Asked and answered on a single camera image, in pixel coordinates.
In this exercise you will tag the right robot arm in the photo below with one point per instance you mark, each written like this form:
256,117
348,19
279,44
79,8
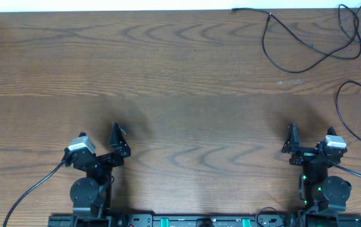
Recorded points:
324,196

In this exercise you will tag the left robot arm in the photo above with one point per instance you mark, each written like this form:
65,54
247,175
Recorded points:
91,194

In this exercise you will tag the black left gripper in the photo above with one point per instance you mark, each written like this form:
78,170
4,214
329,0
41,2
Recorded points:
101,158

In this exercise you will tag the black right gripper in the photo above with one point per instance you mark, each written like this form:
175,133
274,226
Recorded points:
308,151

